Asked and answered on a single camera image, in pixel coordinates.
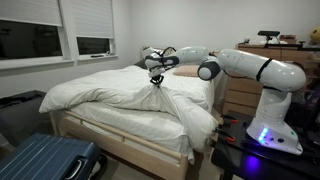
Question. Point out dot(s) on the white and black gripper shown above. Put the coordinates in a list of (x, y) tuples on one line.
[(156, 80)]

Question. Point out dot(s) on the white quilted duvet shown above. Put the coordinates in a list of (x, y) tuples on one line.
[(187, 98)]

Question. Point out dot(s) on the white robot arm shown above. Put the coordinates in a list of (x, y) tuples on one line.
[(279, 79)]

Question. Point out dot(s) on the dark grey pillow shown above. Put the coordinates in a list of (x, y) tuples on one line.
[(141, 64)]

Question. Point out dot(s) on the white mattress sheet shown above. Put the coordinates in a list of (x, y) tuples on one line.
[(157, 127)]

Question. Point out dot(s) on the wooden dresser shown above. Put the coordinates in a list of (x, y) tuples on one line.
[(243, 94)]

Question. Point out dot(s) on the white roller blind right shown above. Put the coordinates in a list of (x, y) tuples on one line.
[(93, 18)]

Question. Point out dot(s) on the white roller blind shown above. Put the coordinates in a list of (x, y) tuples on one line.
[(45, 12), (93, 18)]

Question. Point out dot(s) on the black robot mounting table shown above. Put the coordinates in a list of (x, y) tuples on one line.
[(249, 160)]

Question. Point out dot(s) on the blue hard-shell suitcase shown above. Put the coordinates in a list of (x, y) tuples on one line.
[(49, 157)]

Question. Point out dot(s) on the white roller blind left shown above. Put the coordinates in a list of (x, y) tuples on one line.
[(45, 12)]

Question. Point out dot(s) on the black bag on floor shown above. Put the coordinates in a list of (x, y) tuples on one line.
[(20, 117)]

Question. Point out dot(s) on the yellow plush toy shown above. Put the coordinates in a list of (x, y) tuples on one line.
[(315, 35)]

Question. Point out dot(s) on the orange-handled clamp rear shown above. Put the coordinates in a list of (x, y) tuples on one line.
[(230, 118)]

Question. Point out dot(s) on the orange-handled clamp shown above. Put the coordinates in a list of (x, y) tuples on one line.
[(227, 136), (230, 118)]

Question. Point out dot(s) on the orange-handled clamp front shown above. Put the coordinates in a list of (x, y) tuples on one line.
[(227, 136)]

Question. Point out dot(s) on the wooden bed frame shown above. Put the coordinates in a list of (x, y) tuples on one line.
[(149, 156)]

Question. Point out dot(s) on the black camera on stand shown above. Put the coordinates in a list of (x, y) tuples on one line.
[(268, 34)]

